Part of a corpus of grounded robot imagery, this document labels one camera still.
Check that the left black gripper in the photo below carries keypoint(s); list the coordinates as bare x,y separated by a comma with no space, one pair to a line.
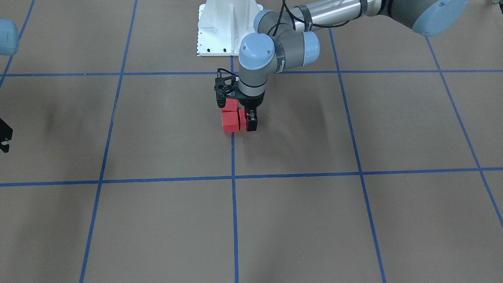
250,102

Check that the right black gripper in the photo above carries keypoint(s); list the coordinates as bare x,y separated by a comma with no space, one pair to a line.
4,135

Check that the red cube block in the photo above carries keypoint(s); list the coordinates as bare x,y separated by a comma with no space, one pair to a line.
230,122
231,105

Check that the red cube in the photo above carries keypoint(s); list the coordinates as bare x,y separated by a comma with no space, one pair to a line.
242,119

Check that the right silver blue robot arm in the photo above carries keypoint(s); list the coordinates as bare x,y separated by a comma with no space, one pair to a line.
9,43

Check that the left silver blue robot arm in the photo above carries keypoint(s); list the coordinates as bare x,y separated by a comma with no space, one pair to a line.
286,39

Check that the brown paper table mat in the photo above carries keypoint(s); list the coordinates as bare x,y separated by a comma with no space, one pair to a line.
380,162

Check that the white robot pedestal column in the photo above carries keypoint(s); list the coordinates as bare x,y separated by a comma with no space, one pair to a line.
223,24

